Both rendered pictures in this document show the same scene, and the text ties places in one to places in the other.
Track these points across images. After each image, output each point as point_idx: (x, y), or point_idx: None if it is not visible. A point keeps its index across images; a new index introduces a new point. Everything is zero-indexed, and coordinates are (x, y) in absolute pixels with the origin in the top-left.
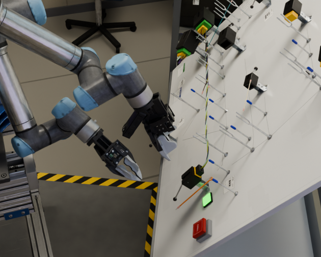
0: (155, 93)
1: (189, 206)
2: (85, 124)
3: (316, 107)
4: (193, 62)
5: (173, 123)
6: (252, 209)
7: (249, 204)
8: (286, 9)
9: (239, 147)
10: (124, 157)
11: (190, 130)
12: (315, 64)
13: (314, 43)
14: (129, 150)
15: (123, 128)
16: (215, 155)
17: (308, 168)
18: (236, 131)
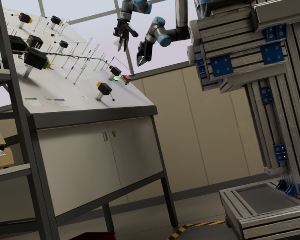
0: (118, 18)
1: (121, 87)
2: (151, 35)
3: (67, 39)
4: (27, 89)
5: (86, 103)
6: (108, 64)
7: (107, 64)
8: (28, 16)
9: (89, 65)
10: (140, 55)
11: (87, 88)
12: (47, 33)
13: (36, 30)
14: (137, 47)
15: (136, 32)
16: (96, 75)
17: (89, 47)
18: (82, 65)
